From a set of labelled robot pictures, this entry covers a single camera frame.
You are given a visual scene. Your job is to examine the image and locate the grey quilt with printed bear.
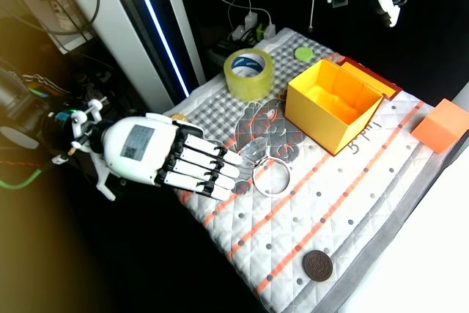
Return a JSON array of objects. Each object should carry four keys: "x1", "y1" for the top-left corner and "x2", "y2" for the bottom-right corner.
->
[{"x1": 163, "y1": 26, "x2": 469, "y2": 313}]

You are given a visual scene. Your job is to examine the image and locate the clear packing tape roll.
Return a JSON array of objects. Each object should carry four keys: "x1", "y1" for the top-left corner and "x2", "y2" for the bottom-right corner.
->
[{"x1": 223, "y1": 48, "x2": 276, "y2": 103}]

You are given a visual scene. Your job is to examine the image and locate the white power strip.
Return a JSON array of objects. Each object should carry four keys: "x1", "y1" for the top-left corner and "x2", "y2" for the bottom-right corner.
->
[{"x1": 229, "y1": 24, "x2": 247, "y2": 42}]

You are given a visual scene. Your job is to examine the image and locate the chocolate sandwich cookie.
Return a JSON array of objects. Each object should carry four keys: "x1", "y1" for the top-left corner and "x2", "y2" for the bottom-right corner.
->
[{"x1": 302, "y1": 249, "x2": 334, "y2": 284}]

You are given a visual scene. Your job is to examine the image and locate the green round disc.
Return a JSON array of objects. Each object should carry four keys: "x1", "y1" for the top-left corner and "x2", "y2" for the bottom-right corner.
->
[{"x1": 294, "y1": 45, "x2": 315, "y2": 62}]

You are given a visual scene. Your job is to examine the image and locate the clear bottle with orange contents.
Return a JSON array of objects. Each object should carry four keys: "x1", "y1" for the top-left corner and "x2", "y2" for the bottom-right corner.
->
[{"x1": 240, "y1": 136, "x2": 271, "y2": 164}]

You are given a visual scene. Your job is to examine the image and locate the yellow box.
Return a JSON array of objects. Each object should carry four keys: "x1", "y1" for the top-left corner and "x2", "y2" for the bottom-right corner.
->
[{"x1": 284, "y1": 57, "x2": 403, "y2": 156}]

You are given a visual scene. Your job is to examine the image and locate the orange cube block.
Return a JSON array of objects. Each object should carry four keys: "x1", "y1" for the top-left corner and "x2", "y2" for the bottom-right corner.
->
[{"x1": 410, "y1": 98, "x2": 469, "y2": 155}]

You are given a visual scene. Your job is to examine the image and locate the green cable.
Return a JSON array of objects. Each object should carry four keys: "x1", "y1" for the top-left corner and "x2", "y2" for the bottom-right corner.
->
[{"x1": 0, "y1": 165, "x2": 51, "y2": 191}]

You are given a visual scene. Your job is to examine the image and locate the white column with blue light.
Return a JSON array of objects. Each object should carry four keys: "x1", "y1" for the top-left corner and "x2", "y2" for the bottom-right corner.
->
[{"x1": 49, "y1": 0, "x2": 207, "y2": 113}]

